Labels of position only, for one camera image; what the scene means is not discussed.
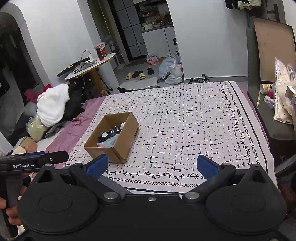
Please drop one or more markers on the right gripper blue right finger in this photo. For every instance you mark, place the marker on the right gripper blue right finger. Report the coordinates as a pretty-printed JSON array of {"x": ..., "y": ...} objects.
[{"x": 207, "y": 167}]

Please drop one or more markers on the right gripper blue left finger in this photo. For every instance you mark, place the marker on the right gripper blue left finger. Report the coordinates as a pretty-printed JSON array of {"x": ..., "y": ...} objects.
[{"x": 97, "y": 166}]

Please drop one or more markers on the black shiny packaged item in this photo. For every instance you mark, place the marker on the black shiny packaged item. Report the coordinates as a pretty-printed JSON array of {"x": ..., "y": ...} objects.
[{"x": 114, "y": 131}]

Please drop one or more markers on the black stitched fabric pouch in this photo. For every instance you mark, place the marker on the black stitched fabric pouch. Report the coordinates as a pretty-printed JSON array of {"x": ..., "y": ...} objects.
[{"x": 104, "y": 136}]

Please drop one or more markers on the person's left hand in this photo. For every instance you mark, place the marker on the person's left hand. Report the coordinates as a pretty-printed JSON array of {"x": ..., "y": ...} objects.
[{"x": 12, "y": 213}]

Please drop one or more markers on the brown cardboard box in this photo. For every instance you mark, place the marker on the brown cardboard box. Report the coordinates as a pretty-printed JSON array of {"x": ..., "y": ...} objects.
[{"x": 122, "y": 147}]

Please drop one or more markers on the purple bed sheet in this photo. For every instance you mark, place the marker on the purple bed sheet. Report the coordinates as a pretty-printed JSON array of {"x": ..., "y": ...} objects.
[{"x": 74, "y": 135}]

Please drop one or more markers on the white patterned bed cover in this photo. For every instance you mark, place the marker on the white patterned bed cover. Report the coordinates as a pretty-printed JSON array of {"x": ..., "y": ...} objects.
[{"x": 177, "y": 124}]

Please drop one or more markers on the black dumbbell set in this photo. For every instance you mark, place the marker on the black dumbbell set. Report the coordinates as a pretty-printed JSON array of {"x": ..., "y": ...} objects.
[{"x": 203, "y": 79}]

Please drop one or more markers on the round white yellow table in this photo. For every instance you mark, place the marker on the round white yellow table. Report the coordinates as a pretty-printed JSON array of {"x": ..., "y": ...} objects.
[{"x": 93, "y": 73}]

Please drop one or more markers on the yellow white cup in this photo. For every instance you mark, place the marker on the yellow white cup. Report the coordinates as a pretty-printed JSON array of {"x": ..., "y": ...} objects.
[{"x": 266, "y": 89}]

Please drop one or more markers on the white plastic bag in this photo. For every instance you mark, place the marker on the white plastic bag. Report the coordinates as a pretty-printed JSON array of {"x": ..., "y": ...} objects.
[{"x": 176, "y": 74}]

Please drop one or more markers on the yellow slipper right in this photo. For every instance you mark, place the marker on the yellow slipper right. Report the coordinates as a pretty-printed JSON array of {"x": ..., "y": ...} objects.
[{"x": 142, "y": 76}]

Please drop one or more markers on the grey plastic bag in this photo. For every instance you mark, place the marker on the grey plastic bag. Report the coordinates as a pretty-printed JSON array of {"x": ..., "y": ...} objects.
[{"x": 164, "y": 68}]

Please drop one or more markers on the black slipper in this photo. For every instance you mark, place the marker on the black slipper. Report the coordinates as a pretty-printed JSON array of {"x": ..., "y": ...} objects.
[{"x": 150, "y": 71}]

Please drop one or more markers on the red snack box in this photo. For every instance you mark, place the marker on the red snack box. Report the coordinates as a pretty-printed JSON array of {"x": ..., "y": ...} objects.
[{"x": 100, "y": 50}]

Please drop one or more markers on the patterned gift bag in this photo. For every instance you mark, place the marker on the patterned gift bag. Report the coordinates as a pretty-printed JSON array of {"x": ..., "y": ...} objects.
[{"x": 284, "y": 78}]

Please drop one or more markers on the pack of water bottles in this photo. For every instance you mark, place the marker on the pack of water bottles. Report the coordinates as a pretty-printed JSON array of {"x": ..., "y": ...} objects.
[{"x": 152, "y": 59}]

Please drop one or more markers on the white kitchen cabinet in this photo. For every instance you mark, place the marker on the white kitchen cabinet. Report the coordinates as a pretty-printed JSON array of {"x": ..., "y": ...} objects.
[{"x": 160, "y": 41}]

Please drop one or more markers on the dark grey chair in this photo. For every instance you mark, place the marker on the dark grey chair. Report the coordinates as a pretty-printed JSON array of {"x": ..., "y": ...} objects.
[{"x": 267, "y": 41}]

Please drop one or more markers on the hanging black jacket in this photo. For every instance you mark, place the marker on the hanging black jacket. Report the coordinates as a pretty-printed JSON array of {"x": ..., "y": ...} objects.
[{"x": 243, "y": 4}]

